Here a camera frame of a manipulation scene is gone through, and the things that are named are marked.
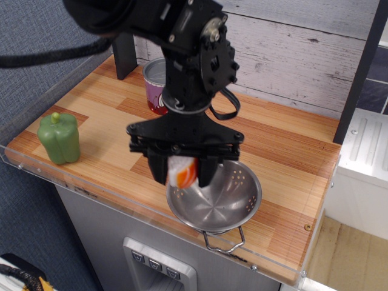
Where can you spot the grey toy fridge cabinet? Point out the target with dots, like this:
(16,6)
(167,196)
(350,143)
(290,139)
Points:
(102,230)

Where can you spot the dark grey left post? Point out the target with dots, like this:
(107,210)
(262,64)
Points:
(125,55)

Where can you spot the dark grey post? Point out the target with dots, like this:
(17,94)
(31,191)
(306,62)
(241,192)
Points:
(125,55)
(367,56)

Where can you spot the green toy bell pepper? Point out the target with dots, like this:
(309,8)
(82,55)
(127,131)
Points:
(59,135)

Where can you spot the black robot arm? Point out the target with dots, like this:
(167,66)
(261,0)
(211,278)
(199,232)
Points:
(199,64)

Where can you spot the orange white apple slice toy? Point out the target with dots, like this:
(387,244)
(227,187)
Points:
(182,171)

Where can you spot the stainless steel colander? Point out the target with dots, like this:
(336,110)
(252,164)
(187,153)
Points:
(231,199)

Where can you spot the yellow orange object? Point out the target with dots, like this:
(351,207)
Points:
(46,286)

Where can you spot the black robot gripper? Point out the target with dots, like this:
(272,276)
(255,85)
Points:
(175,134)

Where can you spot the dark grey right post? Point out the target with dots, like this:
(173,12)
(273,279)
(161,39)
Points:
(367,56)

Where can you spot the purple red cherries can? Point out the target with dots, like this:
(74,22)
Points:
(154,73)

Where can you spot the white toy sink unit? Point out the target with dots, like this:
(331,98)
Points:
(357,196)

